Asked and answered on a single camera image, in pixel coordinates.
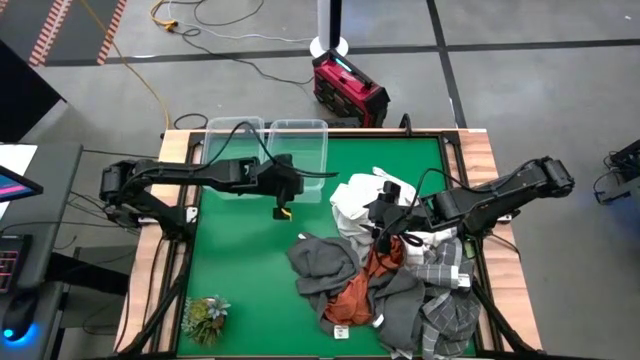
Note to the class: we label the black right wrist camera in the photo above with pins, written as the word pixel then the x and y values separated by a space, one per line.
pixel 391 190

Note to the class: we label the light grey waffle towel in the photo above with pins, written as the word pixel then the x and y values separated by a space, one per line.
pixel 350 227

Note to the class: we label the clear plastic bin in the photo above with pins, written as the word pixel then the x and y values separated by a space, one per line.
pixel 220 145
pixel 306 150

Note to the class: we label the white paper sheet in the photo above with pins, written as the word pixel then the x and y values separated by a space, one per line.
pixel 15 156

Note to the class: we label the white towel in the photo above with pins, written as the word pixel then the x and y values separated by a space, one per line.
pixel 356 194

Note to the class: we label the grey desk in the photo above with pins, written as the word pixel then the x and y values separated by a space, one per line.
pixel 55 200

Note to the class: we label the dark grey terry towel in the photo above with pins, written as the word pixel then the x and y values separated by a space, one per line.
pixel 320 265
pixel 400 306

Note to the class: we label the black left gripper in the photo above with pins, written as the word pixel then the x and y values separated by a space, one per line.
pixel 287 180

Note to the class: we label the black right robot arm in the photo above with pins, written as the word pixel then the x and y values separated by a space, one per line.
pixel 500 196

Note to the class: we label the computer monitor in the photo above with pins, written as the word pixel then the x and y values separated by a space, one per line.
pixel 15 185

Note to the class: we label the dark grey towel dotted lines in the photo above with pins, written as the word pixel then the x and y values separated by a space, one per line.
pixel 450 320

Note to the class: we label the green succulent plant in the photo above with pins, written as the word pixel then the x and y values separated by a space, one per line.
pixel 202 320

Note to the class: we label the black computer mouse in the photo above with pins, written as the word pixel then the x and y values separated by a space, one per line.
pixel 17 315

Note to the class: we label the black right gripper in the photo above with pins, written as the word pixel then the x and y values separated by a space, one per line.
pixel 395 217

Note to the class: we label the wooden table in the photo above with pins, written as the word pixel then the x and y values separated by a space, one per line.
pixel 500 280

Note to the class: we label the black cabinet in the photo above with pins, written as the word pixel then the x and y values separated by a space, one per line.
pixel 25 95

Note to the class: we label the backlit keyboard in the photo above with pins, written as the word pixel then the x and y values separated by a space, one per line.
pixel 7 265

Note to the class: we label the yellow tag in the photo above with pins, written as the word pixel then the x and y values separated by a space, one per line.
pixel 286 214

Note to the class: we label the red and black power station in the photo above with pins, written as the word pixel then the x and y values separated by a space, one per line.
pixel 345 85

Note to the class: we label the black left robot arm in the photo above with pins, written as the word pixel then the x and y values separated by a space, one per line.
pixel 200 176

